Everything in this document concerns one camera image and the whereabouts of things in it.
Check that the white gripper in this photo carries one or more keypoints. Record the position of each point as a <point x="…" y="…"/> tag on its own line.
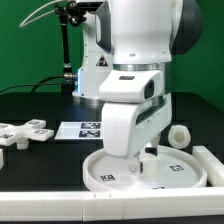
<point x="128" y="128"/>

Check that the white round table top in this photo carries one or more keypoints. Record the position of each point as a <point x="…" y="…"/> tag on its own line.
<point x="171" y="168"/>

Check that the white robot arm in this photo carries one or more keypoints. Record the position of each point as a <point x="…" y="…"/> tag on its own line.
<point x="129" y="43"/>

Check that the white right fence bar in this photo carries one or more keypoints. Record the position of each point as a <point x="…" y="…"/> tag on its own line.
<point x="214" y="168"/>

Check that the white fence bar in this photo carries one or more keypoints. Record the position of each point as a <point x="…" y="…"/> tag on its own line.
<point x="94" y="206"/>
<point x="214" y="168"/>

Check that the white marker sheet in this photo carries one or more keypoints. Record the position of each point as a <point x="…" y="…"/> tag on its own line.
<point x="79" y="131"/>

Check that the white front fence bar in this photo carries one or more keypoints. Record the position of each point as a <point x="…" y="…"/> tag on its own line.
<point x="94" y="206"/>

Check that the white cross-shaped table base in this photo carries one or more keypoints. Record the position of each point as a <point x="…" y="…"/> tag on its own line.
<point x="33" y="129"/>

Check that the white block at left edge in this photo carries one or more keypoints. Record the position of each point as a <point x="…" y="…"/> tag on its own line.
<point x="1" y="159"/>

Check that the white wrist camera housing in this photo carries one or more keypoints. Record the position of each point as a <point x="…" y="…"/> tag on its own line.
<point x="132" y="86"/>

